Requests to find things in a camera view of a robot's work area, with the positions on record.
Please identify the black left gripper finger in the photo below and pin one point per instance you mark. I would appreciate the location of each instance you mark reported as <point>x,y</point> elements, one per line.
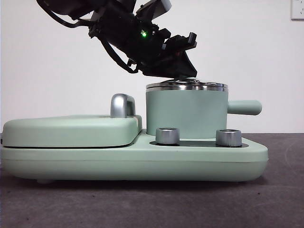
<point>186,66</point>
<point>159,70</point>

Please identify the glass lid with green knob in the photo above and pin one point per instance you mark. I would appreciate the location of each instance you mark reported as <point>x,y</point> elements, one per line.
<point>209,84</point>

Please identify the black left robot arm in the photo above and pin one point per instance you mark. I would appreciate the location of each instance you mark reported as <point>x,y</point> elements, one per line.
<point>123,26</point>

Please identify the silver control knob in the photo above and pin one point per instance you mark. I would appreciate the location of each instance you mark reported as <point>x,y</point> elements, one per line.
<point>228,137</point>
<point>167,136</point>

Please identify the green breakfast machine base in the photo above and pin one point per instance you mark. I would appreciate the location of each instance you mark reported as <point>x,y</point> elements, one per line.
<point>213,161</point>

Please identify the pale grey camera box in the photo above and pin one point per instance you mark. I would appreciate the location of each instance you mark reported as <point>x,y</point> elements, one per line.
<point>161,6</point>

